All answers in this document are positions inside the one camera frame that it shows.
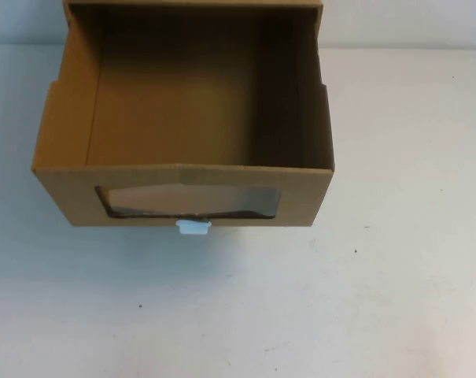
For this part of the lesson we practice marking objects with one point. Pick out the brown cardboard shoe box shell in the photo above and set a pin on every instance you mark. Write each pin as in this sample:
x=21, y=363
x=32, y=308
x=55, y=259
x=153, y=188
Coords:
x=190, y=1

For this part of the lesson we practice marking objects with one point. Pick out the white plastic drawer pull tab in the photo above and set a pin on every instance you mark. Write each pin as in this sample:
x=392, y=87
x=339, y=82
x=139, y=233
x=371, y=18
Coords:
x=193, y=227

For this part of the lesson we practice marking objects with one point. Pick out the cardboard drawer with clear window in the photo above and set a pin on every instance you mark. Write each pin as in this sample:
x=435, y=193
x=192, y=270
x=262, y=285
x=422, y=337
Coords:
x=182, y=118

